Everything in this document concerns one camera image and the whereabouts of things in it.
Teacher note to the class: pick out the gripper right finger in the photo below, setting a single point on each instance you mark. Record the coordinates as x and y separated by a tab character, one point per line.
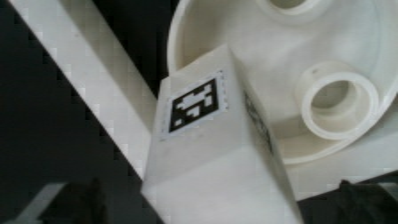
368	203

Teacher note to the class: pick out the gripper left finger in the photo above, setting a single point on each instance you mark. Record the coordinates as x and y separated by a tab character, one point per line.
66	204

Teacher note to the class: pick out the white stool leg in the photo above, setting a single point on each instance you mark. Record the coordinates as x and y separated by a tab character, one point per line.
216	179

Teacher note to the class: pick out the white round stool seat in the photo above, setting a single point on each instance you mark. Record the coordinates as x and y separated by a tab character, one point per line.
317	50

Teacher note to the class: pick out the white front fence bar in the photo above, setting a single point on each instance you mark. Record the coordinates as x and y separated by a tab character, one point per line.
360	163

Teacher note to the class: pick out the white fence bar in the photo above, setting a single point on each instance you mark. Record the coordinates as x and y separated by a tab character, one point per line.
360	163
72	30

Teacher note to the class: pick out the white right fence bar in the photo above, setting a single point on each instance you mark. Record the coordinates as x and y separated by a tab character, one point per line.
72	30

